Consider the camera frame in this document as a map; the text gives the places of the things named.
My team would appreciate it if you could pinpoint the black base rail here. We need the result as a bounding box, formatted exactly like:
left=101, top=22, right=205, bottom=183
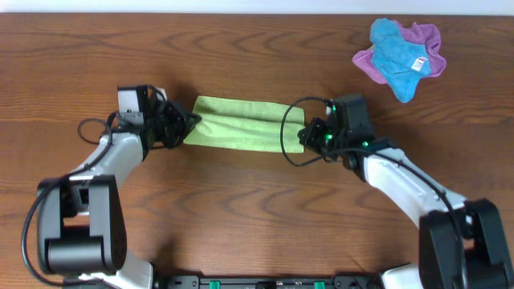
left=152, top=275, right=383, bottom=289

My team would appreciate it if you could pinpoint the green cloth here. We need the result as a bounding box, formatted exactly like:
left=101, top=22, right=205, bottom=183
left=184, top=96, right=305, bottom=153

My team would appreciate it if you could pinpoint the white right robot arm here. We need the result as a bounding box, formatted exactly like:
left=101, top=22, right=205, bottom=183
left=298, top=100, right=513, bottom=288

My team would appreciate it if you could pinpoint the blue cloth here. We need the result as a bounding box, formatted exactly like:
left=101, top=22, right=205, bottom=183
left=369, top=18, right=431, bottom=103

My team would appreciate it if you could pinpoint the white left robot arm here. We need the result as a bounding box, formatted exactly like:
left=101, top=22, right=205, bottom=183
left=22, top=86, right=202, bottom=288

